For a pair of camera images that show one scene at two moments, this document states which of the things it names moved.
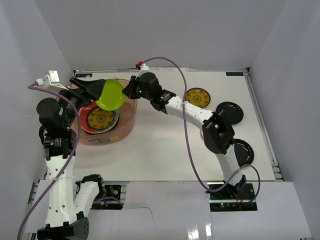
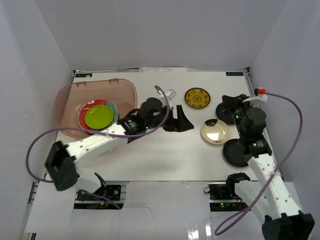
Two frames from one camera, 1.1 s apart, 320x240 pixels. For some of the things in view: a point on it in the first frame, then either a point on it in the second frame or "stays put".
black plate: [244, 152] stays put
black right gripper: [129, 91] to [231, 103]
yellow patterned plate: [198, 96] stays put
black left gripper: [81, 88] to [173, 121]
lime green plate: [112, 97] to [99, 117]
